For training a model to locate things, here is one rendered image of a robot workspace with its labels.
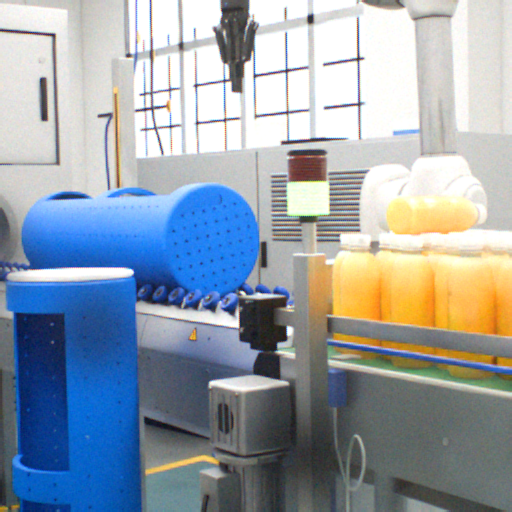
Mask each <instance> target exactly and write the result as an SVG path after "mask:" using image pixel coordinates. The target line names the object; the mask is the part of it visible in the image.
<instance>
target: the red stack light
mask: <svg viewBox="0 0 512 512"><path fill-rule="evenodd" d="M287 164H288V165H287V167H288V168H287V172H288V173H287V175H288V176H287V179H288V180H287V182H288V183H314V182H328V157H327V156H290V157H287Z"/></svg>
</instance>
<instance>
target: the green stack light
mask: <svg viewBox="0 0 512 512"><path fill-rule="evenodd" d="M287 187H288V189H287V190H288V215H328V214H329V206H328V205H329V203H328V202H329V199H328V198H329V196H328V193H329V191H328V190H329V188H328V183H327V182H314V183H288V184H287Z"/></svg>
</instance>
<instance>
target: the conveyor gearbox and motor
mask: <svg viewBox="0 0 512 512"><path fill-rule="evenodd" d="M208 386H209V387H208V390H209V428H210V439H209V442H210V444H211V446H213V448H212V450H211V453H212V457H213V458H214V459H217V460H219V467H216V468H211V469H206V470H201V471H200V499H201V511H202V512H284V483H282V459H284V458H286V457H287V456H288V455H289V447H290V444H291V424H290V423H291V419H292V407H291V403H290V385H289V383H288V382H284V381H278V380H274V379H269V377H264V376H259V375H246V376H239V377H233V379H225V380H218V381H211V382H210V383H209V385H208Z"/></svg>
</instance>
